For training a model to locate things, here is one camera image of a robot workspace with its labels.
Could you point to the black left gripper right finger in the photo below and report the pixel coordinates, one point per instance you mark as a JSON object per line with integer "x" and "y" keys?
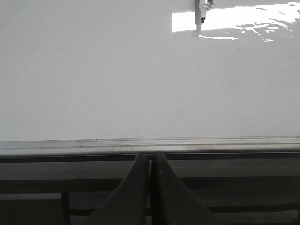
{"x": 172, "y": 203}

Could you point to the grey cabinet with drawers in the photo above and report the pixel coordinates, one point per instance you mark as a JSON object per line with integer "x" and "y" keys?
{"x": 240, "y": 189}

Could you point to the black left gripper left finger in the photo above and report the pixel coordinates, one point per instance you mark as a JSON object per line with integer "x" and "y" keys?
{"x": 127, "y": 204}

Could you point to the white whiteboard with metal frame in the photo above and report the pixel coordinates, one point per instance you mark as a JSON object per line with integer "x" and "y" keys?
{"x": 96, "y": 76}

